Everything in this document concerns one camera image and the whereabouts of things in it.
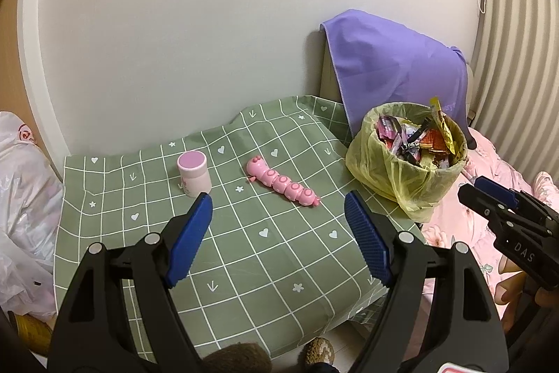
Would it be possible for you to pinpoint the yellow woven basket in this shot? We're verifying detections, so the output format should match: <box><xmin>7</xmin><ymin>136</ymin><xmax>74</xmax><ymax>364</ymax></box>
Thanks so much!
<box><xmin>9</xmin><ymin>312</ymin><xmax>55</xmax><ymax>356</ymax></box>

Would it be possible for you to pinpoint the beige headboard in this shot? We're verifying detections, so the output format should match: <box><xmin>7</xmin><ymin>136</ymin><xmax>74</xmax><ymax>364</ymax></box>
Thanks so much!
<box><xmin>321</xmin><ymin>30</ymin><xmax>350</xmax><ymax>107</ymax></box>

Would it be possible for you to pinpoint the pink floral blanket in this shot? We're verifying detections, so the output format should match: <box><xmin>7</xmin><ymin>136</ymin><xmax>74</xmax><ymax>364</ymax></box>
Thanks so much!
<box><xmin>411</xmin><ymin>127</ymin><xmax>559</xmax><ymax>356</ymax></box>

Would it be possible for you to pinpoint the white plastic bag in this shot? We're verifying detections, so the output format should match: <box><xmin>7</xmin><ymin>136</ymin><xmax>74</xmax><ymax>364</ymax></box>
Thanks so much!
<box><xmin>0</xmin><ymin>112</ymin><xmax>64</xmax><ymax>319</ymax></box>

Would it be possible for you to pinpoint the purple pillow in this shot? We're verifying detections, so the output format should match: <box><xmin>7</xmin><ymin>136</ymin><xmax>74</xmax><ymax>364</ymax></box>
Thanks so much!
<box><xmin>320</xmin><ymin>9</ymin><xmax>470</xmax><ymax>140</ymax></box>

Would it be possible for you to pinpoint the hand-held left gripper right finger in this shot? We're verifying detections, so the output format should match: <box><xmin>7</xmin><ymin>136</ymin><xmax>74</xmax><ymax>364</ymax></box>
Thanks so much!
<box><xmin>344</xmin><ymin>190</ymin><xmax>509</xmax><ymax>373</ymax></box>

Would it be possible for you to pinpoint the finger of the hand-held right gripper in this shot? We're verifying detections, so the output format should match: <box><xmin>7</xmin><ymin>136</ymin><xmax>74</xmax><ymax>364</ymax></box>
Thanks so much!
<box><xmin>474</xmin><ymin>175</ymin><xmax>531</xmax><ymax>212</ymax></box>
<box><xmin>458</xmin><ymin>183</ymin><xmax>516</xmax><ymax>234</ymax></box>

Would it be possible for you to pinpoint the brown fuzzy slipper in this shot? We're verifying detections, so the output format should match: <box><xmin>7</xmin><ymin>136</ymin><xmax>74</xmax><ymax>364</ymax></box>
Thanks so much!
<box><xmin>203</xmin><ymin>342</ymin><xmax>274</xmax><ymax>373</ymax></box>
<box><xmin>301</xmin><ymin>337</ymin><xmax>336</xmax><ymax>367</ymax></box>

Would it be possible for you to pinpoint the green checked tablecloth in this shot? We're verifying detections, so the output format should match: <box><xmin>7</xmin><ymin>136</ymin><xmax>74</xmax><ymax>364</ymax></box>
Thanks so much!
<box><xmin>52</xmin><ymin>94</ymin><xmax>424</xmax><ymax>360</ymax></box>

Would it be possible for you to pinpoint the pink jar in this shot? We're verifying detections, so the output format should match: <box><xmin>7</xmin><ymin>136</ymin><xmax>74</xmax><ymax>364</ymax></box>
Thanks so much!
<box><xmin>177</xmin><ymin>151</ymin><xmax>212</xmax><ymax>198</ymax></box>

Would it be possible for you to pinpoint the pile of snack wrappers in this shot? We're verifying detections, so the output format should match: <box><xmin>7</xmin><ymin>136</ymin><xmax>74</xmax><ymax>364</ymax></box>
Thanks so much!
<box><xmin>376</xmin><ymin>113</ymin><xmax>464</xmax><ymax>169</ymax></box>

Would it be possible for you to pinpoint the person's right hand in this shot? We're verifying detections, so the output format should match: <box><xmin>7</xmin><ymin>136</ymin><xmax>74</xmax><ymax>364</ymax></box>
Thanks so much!
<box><xmin>495</xmin><ymin>257</ymin><xmax>559</xmax><ymax>334</ymax></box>

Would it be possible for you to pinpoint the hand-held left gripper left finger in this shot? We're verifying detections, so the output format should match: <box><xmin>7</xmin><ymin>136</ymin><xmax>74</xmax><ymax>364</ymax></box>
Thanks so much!
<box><xmin>47</xmin><ymin>192</ymin><xmax>215</xmax><ymax>373</ymax></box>

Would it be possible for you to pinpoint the yellow snack wrapper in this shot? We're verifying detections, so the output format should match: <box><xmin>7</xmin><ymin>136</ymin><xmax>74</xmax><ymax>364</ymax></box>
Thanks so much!
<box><xmin>429</xmin><ymin>96</ymin><xmax>457</xmax><ymax>157</ymax></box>

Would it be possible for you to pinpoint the bin with yellow bag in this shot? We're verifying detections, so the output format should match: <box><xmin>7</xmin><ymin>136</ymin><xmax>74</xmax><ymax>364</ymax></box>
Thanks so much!
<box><xmin>346</xmin><ymin>102</ymin><xmax>469</xmax><ymax>223</ymax></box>

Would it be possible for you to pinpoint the pink caterpillar toy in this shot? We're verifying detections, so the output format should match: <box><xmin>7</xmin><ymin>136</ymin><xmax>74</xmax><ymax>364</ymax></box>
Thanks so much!
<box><xmin>245</xmin><ymin>155</ymin><xmax>321</xmax><ymax>208</ymax></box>

